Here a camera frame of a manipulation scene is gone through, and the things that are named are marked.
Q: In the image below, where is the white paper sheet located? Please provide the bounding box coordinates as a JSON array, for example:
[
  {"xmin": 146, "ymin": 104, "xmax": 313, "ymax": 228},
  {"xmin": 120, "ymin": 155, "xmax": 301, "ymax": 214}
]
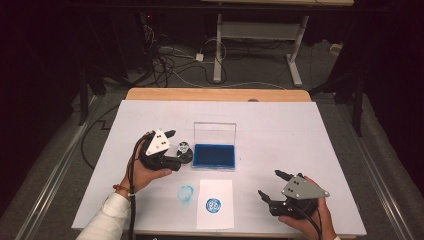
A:
[{"xmin": 195, "ymin": 178, "xmax": 235, "ymax": 231}]

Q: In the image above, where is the black metal stand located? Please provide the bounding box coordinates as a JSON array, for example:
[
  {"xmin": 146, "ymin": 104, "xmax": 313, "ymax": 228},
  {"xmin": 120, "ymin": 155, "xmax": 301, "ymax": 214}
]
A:
[
  {"xmin": 77, "ymin": 13, "xmax": 132, "ymax": 127},
  {"xmin": 309, "ymin": 0, "xmax": 369, "ymax": 138}
]

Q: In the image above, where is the blue ink smudge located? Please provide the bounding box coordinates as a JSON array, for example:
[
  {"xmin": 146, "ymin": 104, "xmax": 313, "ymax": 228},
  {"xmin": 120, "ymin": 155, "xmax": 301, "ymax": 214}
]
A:
[{"xmin": 176, "ymin": 184, "xmax": 195, "ymax": 205}]

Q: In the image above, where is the white box on floor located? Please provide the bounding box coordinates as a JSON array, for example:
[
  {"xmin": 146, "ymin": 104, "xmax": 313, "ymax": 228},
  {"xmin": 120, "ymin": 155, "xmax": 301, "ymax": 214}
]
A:
[{"xmin": 329, "ymin": 42, "xmax": 345, "ymax": 57}]

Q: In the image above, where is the red bracelet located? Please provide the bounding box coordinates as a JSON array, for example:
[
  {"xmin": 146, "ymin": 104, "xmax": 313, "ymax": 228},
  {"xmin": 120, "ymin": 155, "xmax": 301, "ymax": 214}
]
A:
[{"xmin": 112, "ymin": 183, "xmax": 132, "ymax": 197}]

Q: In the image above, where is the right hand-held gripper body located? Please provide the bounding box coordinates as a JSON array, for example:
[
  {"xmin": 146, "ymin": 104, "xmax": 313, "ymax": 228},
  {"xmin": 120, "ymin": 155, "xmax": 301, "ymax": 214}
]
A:
[{"xmin": 267, "ymin": 175, "xmax": 331, "ymax": 221}]

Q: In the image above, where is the aluminium floor rail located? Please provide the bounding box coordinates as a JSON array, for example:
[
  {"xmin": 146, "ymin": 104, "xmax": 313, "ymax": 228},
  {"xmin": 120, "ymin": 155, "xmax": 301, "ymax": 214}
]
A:
[
  {"xmin": 336, "ymin": 102, "xmax": 415, "ymax": 240},
  {"xmin": 14, "ymin": 95, "xmax": 102, "ymax": 240}
]

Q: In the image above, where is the black floor cable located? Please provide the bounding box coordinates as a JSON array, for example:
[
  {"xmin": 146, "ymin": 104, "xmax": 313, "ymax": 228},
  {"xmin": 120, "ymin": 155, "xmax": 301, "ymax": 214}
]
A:
[{"xmin": 80, "ymin": 104, "xmax": 121, "ymax": 170}]

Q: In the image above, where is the hand-held gripper black cable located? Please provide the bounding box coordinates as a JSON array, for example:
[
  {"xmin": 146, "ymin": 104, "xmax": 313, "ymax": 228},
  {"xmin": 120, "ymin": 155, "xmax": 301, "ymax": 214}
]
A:
[
  {"xmin": 293, "ymin": 203, "xmax": 324, "ymax": 240},
  {"xmin": 127, "ymin": 132, "xmax": 152, "ymax": 240}
]

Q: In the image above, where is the person's left hand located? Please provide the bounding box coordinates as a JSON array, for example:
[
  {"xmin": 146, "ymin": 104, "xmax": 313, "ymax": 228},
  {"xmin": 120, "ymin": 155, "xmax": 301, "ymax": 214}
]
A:
[{"xmin": 119, "ymin": 130, "xmax": 174, "ymax": 198}]

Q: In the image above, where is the white table cover board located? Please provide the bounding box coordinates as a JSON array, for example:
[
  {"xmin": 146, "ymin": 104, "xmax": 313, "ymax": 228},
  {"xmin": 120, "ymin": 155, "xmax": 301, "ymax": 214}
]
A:
[{"xmin": 71, "ymin": 99, "xmax": 368, "ymax": 238}]

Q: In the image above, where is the tangle of floor cables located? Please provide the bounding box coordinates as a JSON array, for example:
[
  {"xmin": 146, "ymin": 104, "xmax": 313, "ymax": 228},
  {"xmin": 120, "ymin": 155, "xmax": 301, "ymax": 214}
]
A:
[{"xmin": 139, "ymin": 12, "xmax": 288, "ymax": 91}]

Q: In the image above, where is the black round stamp cap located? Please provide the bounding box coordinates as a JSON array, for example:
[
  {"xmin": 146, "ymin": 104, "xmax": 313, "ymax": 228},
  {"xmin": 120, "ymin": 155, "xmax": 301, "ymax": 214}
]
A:
[{"xmin": 175, "ymin": 149, "xmax": 194, "ymax": 165}]

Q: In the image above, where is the person's right hand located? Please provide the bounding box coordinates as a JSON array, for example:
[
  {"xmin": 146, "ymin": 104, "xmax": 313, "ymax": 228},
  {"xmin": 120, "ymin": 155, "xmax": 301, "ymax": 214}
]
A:
[{"xmin": 277, "ymin": 175, "xmax": 338, "ymax": 240}]

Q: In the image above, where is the left hand-held gripper black cable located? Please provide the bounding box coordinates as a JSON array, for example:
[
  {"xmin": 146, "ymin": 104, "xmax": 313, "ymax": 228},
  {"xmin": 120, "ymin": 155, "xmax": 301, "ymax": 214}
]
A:
[{"xmin": 127, "ymin": 132, "xmax": 152, "ymax": 240}]

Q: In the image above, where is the right hand-held gripper black cable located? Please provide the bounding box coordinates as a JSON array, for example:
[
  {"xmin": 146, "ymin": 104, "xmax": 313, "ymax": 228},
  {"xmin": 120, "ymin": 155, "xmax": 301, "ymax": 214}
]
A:
[{"xmin": 293, "ymin": 203, "xmax": 324, "ymax": 240}]

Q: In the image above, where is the clear handle stamp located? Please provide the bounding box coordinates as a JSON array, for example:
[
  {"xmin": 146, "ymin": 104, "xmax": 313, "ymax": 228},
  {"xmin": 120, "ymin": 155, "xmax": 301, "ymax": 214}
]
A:
[{"xmin": 177, "ymin": 141, "xmax": 191, "ymax": 156}]

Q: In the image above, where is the blue ink pad clear case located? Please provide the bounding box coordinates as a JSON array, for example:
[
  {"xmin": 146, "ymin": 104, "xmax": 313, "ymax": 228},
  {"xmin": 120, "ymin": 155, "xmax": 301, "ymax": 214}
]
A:
[{"xmin": 191, "ymin": 121, "xmax": 237, "ymax": 172}]

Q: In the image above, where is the white metal desk frame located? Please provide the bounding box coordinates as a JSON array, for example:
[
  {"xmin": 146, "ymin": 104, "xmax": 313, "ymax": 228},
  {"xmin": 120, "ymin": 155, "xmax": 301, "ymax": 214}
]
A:
[{"xmin": 201, "ymin": 0, "xmax": 355, "ymax": 88}]

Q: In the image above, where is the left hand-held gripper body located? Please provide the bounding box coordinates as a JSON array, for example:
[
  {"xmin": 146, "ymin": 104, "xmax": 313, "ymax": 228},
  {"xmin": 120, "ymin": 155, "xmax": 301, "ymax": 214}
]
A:
[{"xmin": 137, "ymin": 128, "xmax": 183, "ymax": 172}]

